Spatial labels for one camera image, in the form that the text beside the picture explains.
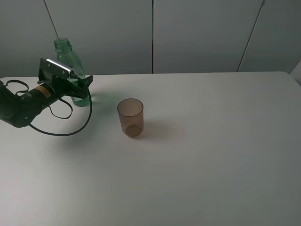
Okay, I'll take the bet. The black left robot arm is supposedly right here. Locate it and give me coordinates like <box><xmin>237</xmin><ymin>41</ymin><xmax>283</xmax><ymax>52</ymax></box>
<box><xmin>0</xmin><ymin>75</ymin><xmax>93</xmax><ymax>128</ymax></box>

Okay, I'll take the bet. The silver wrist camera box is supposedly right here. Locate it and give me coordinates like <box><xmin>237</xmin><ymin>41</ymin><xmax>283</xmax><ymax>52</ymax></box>
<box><xmin>38</xmin><ymin>58</ymin><xmax>73</xmax><ymax>84</ymax></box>

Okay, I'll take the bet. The green transparent plastic bottle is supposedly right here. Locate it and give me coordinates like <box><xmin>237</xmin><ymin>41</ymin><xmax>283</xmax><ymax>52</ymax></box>
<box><xmin>54</xmin><ymin>37</ymin><xmax>90</xmax><ymax>107</ymax></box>

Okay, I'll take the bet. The pink translucent plastic cup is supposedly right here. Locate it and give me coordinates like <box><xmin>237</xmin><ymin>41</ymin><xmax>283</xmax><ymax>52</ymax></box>
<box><xmin>117</xmin><ymin>98</ymin><xmax>144</xmax><ymax>137</ymax></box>

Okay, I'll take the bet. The black camera cable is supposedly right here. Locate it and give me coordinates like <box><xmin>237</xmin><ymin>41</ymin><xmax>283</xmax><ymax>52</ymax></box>
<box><xmin>5</xmin><ymin>73</ymin><xmax>93</xmax><ymax>137</ymax></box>

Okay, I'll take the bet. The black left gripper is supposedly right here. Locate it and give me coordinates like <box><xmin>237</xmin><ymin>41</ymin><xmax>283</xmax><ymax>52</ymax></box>
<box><xmin>37</xmin><ymin>75</ymin><xmax>94</xmax><ymax>99</ymax></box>

